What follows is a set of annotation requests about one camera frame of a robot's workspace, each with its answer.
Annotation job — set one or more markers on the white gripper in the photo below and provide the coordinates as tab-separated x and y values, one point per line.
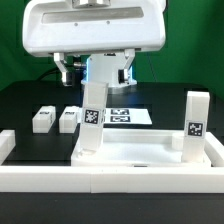
67	26

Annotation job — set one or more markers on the white desk top tray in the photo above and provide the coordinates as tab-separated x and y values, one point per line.
136	148

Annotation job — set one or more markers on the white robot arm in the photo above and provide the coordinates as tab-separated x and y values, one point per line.
102	67

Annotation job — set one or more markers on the fiducial marker sheet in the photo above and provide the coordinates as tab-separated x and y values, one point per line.
115	116

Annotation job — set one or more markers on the white U-shaped fence wall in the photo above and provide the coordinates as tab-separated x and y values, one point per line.
115	179

